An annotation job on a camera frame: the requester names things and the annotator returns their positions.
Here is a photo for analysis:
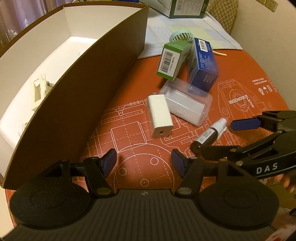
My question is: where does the brown spray bottle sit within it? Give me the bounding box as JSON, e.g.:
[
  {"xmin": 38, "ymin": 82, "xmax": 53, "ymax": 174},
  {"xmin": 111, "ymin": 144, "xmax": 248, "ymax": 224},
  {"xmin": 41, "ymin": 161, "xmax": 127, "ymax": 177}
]
[{"xmin": 190, "ymin": 118, "xmax": 227, "ymax": 157}]

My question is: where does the white usb charger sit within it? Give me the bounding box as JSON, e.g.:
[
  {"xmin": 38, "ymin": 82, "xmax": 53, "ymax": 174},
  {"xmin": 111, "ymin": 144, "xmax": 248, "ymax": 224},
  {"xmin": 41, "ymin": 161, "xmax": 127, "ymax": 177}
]
[{"xmin": 147, "ymin": 94, "xmax": 174, "ymax": 138}]

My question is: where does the white cube power adapter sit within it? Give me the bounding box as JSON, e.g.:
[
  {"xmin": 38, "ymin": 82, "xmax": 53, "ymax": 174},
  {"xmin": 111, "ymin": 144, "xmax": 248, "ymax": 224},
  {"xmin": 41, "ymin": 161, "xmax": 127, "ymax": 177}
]
[{"xmin": 30, "ymin": 74, "xmax": 54, "ymax": 111}]

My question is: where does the right hand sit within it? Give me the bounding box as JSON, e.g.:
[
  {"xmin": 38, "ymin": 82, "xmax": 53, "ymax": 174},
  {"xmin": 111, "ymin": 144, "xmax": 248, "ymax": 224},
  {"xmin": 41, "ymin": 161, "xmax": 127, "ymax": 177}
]
[{"xmin": 266, "ymin": 174, "xmax": 295, "ymax": 193}]

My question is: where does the orange printed cardboard mat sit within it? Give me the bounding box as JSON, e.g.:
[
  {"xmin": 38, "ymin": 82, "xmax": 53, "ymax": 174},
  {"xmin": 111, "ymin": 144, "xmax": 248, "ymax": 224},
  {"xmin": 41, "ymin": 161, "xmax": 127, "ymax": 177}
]
[{"xmin": 4, "ymin": 48, "xmax": 296, "ymax": 241}]

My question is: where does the clear plastic case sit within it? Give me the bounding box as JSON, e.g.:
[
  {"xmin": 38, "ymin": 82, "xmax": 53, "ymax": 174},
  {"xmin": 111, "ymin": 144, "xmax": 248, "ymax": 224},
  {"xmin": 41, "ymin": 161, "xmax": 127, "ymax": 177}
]
[{"xmin": 159, "ymin": 78, "xmax": 213, "ymax": 126}]

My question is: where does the blue medicine box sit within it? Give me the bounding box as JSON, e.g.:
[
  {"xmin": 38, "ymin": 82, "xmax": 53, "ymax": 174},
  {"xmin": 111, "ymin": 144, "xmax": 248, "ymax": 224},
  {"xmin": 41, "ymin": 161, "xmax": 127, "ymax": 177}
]
[{"xmin": 188, "ymin": 38, "xmax": 219, "ymax": 92}]

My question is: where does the brown white open box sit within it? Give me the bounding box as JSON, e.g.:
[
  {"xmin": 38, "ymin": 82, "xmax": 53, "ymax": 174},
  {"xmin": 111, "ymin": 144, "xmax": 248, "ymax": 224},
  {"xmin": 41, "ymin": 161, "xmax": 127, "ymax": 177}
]
[{"xmin": 1, "ymin": 1, "xmax": 149, "ymax": 190}]

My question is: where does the green white medicine box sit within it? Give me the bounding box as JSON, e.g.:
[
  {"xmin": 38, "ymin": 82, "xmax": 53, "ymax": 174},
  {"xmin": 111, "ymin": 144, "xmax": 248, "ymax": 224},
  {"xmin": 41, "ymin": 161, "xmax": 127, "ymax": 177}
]
[{"xmin": 157, "ymin": 40, "xmax": 192, "ymax": 80}]

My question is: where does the quilted beige chair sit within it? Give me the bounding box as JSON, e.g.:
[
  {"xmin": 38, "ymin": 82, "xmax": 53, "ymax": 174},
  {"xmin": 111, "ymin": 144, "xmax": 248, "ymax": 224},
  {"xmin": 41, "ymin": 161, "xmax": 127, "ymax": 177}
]
[{"xmin": 206, "ymin": 0, "xmax": 239, "ymax": 34}]

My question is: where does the mint handheld fan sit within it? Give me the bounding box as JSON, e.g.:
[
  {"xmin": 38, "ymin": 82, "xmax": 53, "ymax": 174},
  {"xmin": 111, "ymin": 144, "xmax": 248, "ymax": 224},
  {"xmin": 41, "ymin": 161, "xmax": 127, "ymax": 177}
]
[{"xmin": 169, "ymin": 29, "xmax": 228, "ymax": 57}]

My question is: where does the pastel checked cloth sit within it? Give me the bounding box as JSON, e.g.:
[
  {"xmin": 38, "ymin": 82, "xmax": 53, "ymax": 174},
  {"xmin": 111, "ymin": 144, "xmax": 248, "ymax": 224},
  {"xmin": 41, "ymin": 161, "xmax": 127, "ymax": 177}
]
[{"xmin": 139, "ymin": 8, "xmax": 242, "ymax": 59}]

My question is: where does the dark green white box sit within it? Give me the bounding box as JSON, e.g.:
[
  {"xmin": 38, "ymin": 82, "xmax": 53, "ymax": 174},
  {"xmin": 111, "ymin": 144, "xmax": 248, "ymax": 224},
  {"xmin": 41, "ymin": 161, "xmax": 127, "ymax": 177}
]
[{"xmin": 139, "ymin": 0, "xmax": 209, "ymax": 19}]

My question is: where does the purple lace curtain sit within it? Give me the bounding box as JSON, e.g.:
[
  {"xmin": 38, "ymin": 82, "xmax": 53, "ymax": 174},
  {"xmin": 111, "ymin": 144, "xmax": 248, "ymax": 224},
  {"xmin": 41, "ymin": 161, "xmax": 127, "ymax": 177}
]
[{"xmin": 1, "ymin": 0, "xmax": 73, "ymax": 48}]

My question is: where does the white wall socket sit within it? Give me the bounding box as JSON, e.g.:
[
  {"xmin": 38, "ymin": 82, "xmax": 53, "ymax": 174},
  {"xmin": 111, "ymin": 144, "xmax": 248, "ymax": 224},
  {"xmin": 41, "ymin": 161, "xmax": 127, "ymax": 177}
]
[{"xmin": 257, "ymin": 0, "xmax": 278, "ymax": 12}]

